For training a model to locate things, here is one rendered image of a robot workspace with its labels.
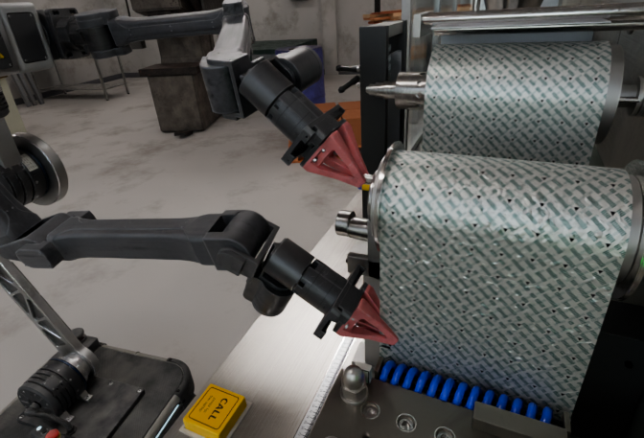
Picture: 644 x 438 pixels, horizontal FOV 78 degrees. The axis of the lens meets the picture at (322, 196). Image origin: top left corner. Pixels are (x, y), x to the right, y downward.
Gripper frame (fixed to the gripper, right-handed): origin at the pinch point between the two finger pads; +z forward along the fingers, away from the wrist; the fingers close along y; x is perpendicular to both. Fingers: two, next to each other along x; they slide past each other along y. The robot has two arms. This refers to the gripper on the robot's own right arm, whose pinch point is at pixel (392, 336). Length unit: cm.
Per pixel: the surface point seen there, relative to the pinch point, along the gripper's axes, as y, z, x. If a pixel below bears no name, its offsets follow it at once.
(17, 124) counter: -271, -475, -368
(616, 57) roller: -27.2, 3.7, 39.1
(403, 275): 0.3, -4.2, 10.1
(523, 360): 0.2, 12.6, 9.7
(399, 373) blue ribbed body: 2.9, 3.1, -1.7
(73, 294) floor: -66, -130, -198
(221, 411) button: 10.1, -13.5, -24.6
